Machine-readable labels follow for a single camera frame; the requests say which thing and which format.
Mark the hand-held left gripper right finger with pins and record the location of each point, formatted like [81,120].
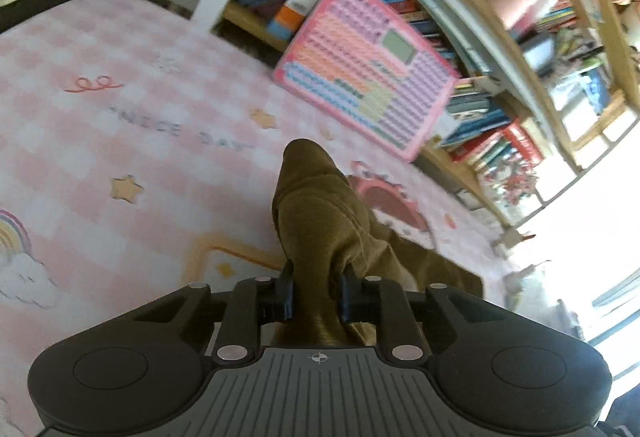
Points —
[345,302]

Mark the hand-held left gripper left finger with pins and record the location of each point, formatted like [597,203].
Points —
[287,294]

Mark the brown fleece pants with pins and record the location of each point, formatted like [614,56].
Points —
[320,227]

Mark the row of shelf books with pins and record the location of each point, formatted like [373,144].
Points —
[480,137]

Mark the pink printed desk mat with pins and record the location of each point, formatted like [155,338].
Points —
[125,142]

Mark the pink toy learning tablet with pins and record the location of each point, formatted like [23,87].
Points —
[350,67]

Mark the wooden bookshelf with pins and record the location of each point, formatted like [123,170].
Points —
[612,42]

